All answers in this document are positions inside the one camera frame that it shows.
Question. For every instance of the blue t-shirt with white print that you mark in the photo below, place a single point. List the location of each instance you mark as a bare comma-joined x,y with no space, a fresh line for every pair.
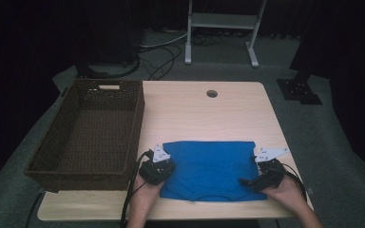
212,171

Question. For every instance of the person's right hand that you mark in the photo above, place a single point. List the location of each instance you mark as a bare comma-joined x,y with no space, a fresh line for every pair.
286,194

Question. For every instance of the brown wicker basket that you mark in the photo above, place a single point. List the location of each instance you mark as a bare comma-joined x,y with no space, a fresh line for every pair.
92,126

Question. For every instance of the person's left hand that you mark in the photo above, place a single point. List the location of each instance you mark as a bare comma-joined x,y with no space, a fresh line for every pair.
147,193

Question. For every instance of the black round stand base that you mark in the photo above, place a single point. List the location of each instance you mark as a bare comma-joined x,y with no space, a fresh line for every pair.
107,74

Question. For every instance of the grey tape piece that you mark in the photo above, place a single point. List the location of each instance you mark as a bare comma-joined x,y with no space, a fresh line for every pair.
311,190

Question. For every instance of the black square stand base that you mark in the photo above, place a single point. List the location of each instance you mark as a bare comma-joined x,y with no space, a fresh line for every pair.
297,91

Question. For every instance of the white metal stand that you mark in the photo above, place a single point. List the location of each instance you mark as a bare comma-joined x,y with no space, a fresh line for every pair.
221,20

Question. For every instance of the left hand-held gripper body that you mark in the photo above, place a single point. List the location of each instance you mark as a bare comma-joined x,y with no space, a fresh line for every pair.
155,171

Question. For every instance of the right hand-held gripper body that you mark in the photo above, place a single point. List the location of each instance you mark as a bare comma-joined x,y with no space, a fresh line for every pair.
271,177

